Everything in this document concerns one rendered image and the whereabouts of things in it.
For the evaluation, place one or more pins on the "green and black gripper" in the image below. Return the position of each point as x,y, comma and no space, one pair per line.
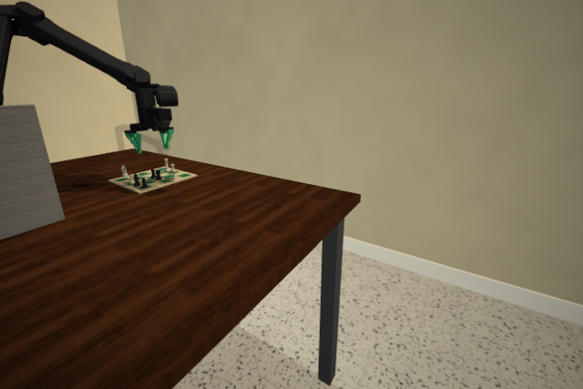
136,136

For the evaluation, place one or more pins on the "green and cream chessboard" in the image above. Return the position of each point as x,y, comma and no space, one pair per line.
167,179

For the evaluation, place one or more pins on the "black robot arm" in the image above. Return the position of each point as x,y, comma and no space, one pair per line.
135,78

